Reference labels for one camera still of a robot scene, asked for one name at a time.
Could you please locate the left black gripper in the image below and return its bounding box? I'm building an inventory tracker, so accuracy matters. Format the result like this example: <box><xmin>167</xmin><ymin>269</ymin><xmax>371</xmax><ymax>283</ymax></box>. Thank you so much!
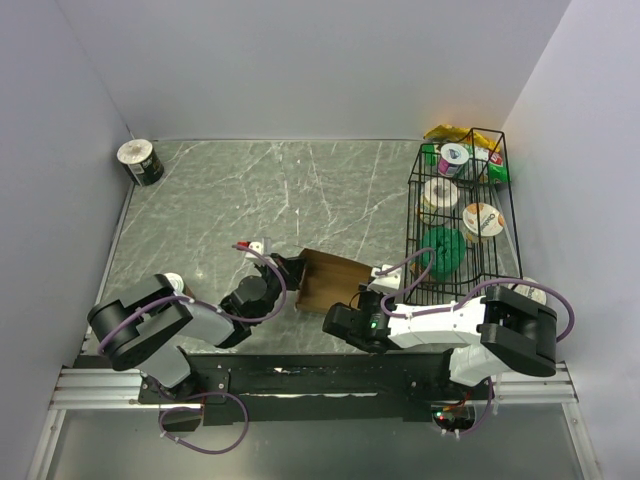
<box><xmin>253</xmin><ymin>253</ymin><xmax>310</xmax><ymax>325</ymax></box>

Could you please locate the brown cardboard box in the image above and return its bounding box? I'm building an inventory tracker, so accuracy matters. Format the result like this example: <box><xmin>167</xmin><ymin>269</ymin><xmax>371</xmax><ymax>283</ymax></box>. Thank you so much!
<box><xmin>295</xmin><ymin>248</ymin><xmax>372</xmax><ymax>314</ymax></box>

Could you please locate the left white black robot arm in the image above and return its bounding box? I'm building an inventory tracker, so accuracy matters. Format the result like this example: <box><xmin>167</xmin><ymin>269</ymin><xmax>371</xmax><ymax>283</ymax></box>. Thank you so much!
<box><xmin>87</xmin><ymin>253</ymin><xmax>306</xmax><ymax>402</ymax></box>

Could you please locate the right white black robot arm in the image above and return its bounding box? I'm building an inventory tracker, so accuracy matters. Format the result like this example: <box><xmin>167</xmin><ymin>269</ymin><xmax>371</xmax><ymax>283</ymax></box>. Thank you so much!
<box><xmin>322</xmin><ymin>286</ymin><xmax>557</xmax><ymax>399</ymax></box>

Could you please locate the tin can brown label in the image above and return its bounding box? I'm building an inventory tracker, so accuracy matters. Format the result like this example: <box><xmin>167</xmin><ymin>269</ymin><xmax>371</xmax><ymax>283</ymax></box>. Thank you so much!
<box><xmin>164</xmin><ymin>272</ymin><xmax>195</xmax><ymax>298</ymax></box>

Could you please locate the Chobani yogurt cup in basket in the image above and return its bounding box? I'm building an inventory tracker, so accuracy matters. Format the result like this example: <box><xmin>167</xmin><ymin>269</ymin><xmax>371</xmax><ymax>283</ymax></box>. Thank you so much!
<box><xmin>462</xmin><ymin>202</ymin><xmax>505</xmax><ymax>243</ymax></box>

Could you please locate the white yogurt cup on table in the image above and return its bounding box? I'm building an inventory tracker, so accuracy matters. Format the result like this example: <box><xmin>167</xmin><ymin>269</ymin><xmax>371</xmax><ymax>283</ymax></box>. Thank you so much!
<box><xmin>507</xmin><ymin>277</ymin><xmax>547</xmax><ymax>305</ymax></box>

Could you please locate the green black chips can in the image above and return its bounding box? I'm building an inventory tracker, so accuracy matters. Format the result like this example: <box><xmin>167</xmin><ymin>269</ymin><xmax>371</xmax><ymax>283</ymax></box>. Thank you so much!
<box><xmin>116</xmin><ymin>139</ymin><xmax>164</xmax><ymax>186</ymax></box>

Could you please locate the blue white yogurt cup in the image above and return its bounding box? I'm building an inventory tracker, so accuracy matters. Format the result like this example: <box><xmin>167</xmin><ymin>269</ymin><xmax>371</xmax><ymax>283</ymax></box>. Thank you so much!
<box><xmin>437</xmin><ymin>143</ymin><xmax>470</xmax><ymax>177</ymax></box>

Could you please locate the green snack bag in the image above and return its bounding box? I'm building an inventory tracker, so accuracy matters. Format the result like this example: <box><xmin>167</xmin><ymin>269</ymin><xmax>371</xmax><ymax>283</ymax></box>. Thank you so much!
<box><xmin>470</xmin><ymin>147</ymin><xmax>509</xmax><ymax>184</ymax></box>

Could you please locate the yellow snack bag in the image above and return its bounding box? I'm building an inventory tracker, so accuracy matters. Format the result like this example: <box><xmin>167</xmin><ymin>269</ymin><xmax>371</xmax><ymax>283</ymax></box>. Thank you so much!
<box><xmin>423</xmin><ymin>124</ymin><xmax>500</xmax><ymax>151</ymax></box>

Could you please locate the red white package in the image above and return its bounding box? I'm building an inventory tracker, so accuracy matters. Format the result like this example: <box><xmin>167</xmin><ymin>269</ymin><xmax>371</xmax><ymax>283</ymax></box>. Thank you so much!
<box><xmin>490</xmin><ymin>152</ymin><xmax>503</xmax><ymax>166</ymax></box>

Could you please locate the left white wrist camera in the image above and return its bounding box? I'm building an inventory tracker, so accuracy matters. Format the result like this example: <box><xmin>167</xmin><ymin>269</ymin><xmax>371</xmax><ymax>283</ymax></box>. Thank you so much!
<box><xmin>233</xmin><ymin>237</ymin><xmax>272</xmax><ymax>262</ymax></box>

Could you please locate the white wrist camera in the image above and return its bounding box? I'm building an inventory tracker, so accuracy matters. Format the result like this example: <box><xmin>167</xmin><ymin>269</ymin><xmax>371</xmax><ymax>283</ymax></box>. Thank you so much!
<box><xmin>233</xmin><ymin>237</ymin><xmax>272</xmax><ymax>262</ymax></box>
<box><xmin>367</xmin><ymin>264</ymin><xmax>402</xmax><ymax>294</ymax></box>

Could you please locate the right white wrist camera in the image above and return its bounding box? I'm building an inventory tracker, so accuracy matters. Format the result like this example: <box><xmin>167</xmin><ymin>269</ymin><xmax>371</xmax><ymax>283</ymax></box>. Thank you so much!
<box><xmin>367</xmin><ymin>264</ymin><xmax>402</xmax><ymax>294</ymax></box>

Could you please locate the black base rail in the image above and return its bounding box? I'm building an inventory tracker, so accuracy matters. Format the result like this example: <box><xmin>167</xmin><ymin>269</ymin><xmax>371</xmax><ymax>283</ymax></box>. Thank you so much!
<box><xmin>140</xmin><ymin>354</ymin><xmax>494</xmax><ymax>426</ymax></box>

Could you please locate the black wire basket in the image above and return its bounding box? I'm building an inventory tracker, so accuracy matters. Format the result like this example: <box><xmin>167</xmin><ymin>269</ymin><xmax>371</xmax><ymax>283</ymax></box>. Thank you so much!
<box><xmin>402</xmin><ymin>128</ymin><xmax>523</xmax><ymax>305</ymax></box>

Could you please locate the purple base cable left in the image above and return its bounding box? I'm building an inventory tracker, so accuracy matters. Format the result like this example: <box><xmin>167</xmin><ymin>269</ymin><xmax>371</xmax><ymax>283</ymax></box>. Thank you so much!
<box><xmin>158</xmin><ymin>389</ymin><xmax>250</xmax><ymax>456</ymax></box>

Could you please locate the aluminium frame rail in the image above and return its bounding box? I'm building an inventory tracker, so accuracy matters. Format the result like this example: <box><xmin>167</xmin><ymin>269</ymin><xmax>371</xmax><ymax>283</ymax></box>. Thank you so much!
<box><xmin>49</xmin><ymin>364</ymin><xmax>578</xmax><ymax>410</ymax></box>

